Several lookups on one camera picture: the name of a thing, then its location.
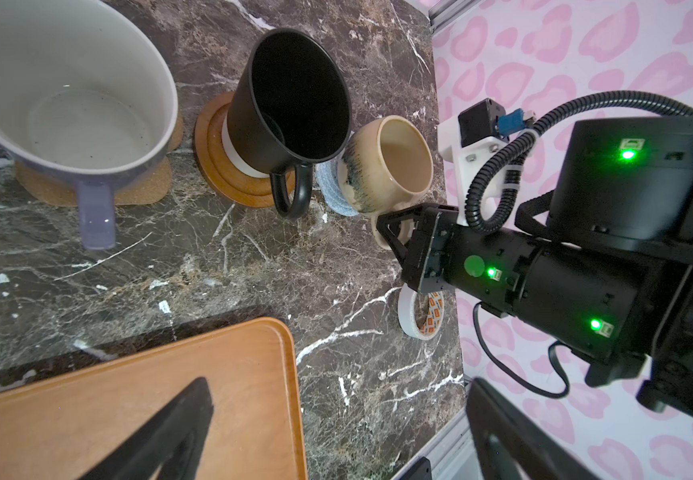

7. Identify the white mug purple handle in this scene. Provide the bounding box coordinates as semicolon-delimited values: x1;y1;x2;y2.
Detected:
0;1;178;250

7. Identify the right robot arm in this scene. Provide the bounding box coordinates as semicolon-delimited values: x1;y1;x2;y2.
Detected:
378;116;693;418

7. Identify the black mug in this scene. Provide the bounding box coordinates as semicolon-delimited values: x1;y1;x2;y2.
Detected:
222;28;352;219

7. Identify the beige ceramic mug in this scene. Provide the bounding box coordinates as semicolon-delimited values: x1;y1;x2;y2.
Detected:
338;115;434;250

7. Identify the brown wooden round coaster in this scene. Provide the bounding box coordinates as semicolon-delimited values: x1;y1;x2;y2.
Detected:
194;87;296;208

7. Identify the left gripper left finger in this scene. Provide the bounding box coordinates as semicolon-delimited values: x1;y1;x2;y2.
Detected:
82;377;214;479

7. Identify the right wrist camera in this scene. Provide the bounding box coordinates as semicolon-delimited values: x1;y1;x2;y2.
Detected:
438;98;536;227

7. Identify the masking tape roll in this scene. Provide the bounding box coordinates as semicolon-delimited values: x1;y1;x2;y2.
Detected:
397;284;445;341

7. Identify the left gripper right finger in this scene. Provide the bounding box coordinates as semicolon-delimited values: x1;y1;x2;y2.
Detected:
466;378;596;480

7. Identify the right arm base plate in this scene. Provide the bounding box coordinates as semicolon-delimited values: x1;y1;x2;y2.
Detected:
397;457;433;480

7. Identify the orange rectangular tray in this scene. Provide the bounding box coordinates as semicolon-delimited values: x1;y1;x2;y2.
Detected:
0;318;308;479

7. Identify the grey knitted round coaster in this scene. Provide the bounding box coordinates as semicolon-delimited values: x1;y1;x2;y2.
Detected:
316;158;359;217

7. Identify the cork paw-shaped coaster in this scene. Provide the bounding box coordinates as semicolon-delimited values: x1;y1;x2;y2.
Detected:
14;112;184;208

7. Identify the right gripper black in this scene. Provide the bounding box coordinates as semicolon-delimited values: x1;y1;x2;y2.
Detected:
377;203;539;317

